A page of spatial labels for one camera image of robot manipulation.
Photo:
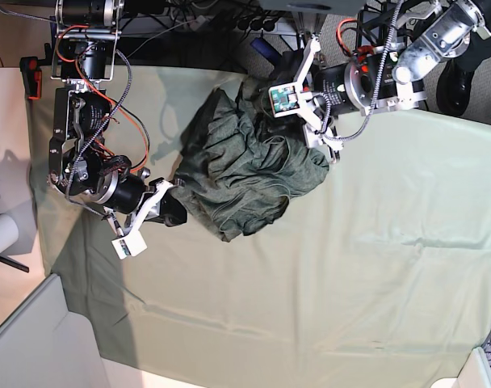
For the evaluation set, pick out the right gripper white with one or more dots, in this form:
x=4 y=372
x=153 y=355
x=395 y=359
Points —
x=130 y=206

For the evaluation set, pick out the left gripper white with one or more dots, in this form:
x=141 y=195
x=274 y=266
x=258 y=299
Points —
x=293 y=98

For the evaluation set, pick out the green T-shirt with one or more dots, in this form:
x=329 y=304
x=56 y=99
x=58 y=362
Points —
x=240 y=166

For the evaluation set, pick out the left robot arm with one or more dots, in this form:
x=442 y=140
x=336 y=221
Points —
x=387 y=58

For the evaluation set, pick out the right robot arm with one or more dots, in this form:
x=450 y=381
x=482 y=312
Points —
x=80 y=165

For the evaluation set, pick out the blue orange bar clamp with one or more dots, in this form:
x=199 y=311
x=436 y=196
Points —
x=266 y=50

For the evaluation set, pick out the white power strip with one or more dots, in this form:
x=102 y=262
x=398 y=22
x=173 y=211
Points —
x=269 y=24

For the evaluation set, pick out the black stick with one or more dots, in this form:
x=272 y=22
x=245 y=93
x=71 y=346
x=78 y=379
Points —
x=14 y=264

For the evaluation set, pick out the white cylindrical cup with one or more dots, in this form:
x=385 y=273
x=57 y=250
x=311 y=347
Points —
x=9 y=232

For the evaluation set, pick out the white bin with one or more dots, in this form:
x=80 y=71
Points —
x=43 y=344

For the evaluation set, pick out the orange black corner clamp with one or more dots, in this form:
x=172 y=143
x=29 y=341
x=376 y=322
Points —
x=32 y=77

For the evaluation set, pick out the light green table cloth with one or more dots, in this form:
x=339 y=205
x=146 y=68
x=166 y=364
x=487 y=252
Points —
x=380 y=277

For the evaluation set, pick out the aluminium frame post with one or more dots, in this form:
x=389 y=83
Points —
x=308 y=24

